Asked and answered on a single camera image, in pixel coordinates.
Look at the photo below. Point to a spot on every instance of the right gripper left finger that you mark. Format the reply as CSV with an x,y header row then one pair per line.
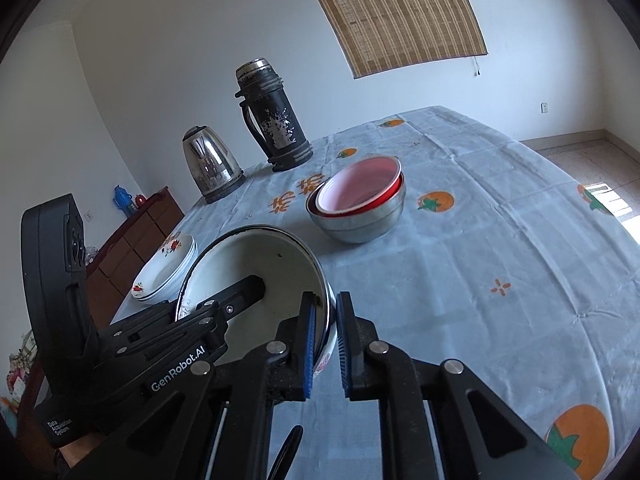
x,y
216,423

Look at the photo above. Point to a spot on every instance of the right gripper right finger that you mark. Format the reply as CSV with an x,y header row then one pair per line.
x,y
437,421

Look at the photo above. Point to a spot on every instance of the red flower white plate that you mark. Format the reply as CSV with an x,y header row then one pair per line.
x,y
161,277

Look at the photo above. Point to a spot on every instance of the white enamel bowl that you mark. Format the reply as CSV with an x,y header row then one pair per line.
x,y
287,267

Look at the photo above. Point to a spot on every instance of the pink plastic bowl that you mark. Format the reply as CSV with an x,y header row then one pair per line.
x,y
360,187

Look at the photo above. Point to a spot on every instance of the brown wooden sideboard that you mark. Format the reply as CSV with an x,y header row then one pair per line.
x,y
130,249

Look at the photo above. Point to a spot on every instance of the white printed tablecloth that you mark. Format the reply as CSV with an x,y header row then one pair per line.
x,y
500,260

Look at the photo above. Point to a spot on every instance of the blue thermos jug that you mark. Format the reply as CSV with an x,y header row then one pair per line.
x,y
124,201

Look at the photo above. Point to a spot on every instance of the small red pot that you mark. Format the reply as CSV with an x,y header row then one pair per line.
x,y
139,200

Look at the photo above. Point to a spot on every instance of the stainless steel bowl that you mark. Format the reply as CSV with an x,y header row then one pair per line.
x,y
359,228

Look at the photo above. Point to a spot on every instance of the stainless steel electric kettle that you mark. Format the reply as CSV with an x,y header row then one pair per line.
x,y
212,166

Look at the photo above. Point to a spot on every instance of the black worn thermos flask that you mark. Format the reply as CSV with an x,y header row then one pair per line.
x,y
269,116

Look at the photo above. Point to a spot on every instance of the bamboo window blind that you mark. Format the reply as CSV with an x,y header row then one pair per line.
x,y
381,35

